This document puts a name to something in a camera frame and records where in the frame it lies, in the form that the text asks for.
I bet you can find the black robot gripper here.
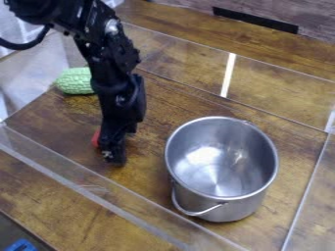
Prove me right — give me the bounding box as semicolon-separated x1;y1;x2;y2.
90;74;146;166

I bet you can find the pink handled metal spoon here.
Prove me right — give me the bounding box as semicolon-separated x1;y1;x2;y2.
92;129;100;148

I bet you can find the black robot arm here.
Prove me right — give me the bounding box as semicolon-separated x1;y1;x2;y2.
0;0;146;165

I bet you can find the stainless steel pot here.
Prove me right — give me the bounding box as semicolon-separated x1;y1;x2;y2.
165;116;279;223

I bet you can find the blue object at corner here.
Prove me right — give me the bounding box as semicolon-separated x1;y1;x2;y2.
4;239;37;251

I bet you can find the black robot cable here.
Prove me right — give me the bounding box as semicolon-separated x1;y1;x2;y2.
0;24;56;51

